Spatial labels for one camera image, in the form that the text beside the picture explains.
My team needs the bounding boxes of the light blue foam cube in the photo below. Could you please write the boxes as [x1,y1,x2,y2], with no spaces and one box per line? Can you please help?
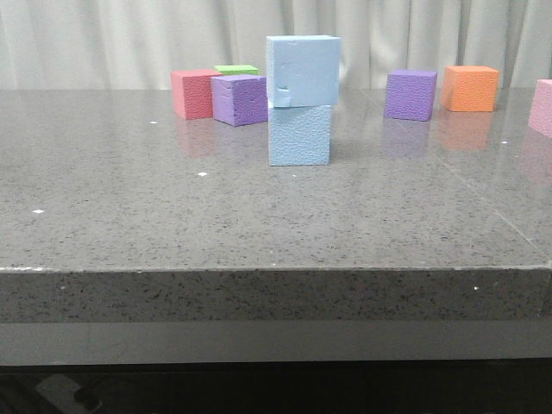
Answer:
[266,34,342,108]
[268,105,332,166]

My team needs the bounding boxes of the purple foam cube with slits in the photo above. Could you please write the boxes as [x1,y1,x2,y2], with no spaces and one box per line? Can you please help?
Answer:
[210,74,268,127]

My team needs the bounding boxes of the red foam cube far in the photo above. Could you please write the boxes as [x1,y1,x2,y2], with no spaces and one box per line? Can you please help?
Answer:
[171,69,222,120]

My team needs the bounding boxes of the green foam cube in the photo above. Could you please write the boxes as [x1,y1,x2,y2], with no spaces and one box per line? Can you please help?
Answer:
[214,65,259,76]

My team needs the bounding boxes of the purple foam cube right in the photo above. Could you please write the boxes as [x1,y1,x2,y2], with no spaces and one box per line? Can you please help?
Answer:
[384,69,437,122]

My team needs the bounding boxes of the orange foam cube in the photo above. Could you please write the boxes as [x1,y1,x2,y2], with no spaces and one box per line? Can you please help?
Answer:
[441,66,500,112]

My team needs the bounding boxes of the pink foam cube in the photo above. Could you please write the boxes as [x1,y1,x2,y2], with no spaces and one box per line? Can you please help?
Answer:
[528,79,552,138]

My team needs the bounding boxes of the grey curtain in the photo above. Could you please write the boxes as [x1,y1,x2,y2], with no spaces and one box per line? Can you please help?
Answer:
[1,1,551,90]

